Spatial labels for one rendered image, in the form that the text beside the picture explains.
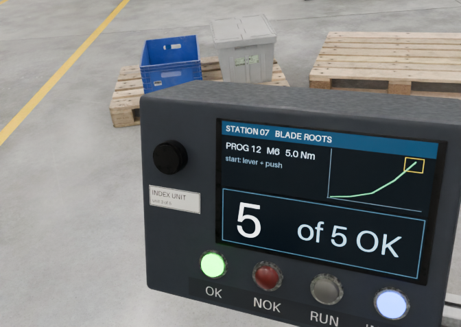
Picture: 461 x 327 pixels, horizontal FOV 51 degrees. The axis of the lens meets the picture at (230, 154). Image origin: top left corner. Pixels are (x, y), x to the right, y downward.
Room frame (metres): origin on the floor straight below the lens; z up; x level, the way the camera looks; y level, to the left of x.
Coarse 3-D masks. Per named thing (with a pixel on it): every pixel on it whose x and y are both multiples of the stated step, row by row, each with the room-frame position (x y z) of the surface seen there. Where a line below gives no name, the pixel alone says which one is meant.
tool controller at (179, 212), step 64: (192, 128) 0.36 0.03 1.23; (256, 128) 0.33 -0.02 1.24; (320, 128) 0.32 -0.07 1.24; (384, 128) 0.30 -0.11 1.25; (448, 128) 0.28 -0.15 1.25; (192, 192) 0.34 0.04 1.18; (320, 192) 0.30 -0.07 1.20; (384, 192) 0.28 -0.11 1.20; (448, 192) 0.27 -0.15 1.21; (192, 256) 0.33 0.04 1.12; (256, 256) 0.31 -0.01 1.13; (320, 256) 0.29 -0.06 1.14; (384, 256) 0.27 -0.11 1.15; (448, 256) 0.26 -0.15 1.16; (320, 320) 0.27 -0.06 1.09; (384, 320) 0.26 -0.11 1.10
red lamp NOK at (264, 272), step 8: (264, 264) 0.30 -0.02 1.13; (272, 264) 0.30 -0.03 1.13; (256, 272) 0.30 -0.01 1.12; (264, 272) 0.29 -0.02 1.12; (272, 272) 0.29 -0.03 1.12; (280, 272) 0.29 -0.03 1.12; (256, 280) 0.30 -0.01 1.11; (264, 280) 0.29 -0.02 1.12; (272, 280) 0.29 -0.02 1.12; (280, 280) 0.29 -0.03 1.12; (264, 288) 0.29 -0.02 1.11; (272, 288) 0.29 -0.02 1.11
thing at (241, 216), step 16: (224, 192) 0.33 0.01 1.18; (240, 192) 0.33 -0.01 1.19; (256, 192) 0.32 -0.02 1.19; (224, 208) 0.33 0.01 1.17; (240, 208) 0.32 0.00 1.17; (256, 208) 0.32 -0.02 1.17; (272, 208) 0.31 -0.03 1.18; (224, 224) 0.32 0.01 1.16; (240, 224) 0.32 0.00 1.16; (256, 224) 0.31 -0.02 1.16; (272, 224) 0.31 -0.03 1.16; (224, 240) 0.32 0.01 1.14; (240, 240) 0.32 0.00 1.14; (256, 240) 0.31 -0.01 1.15; (272, 240) 0.30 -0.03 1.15
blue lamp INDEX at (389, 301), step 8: (384, 288) 0.26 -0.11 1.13; (392, 288) 0.26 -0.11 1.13; (376, 296) 0.26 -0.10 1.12; (384, 296) 0.26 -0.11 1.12; (392, 296) 0.25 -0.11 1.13; (400, 296) 0.26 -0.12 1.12; (376, 304) 0.26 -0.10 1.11; (384, 304) 0.25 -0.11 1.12; (392, 304) 0.25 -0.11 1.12; (400, 304) 0.25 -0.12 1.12; (408, 304) 0.25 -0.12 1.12; (384, 312) 0.25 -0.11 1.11; (392, 312) 0.25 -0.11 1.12; (400, 312) 0.25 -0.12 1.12
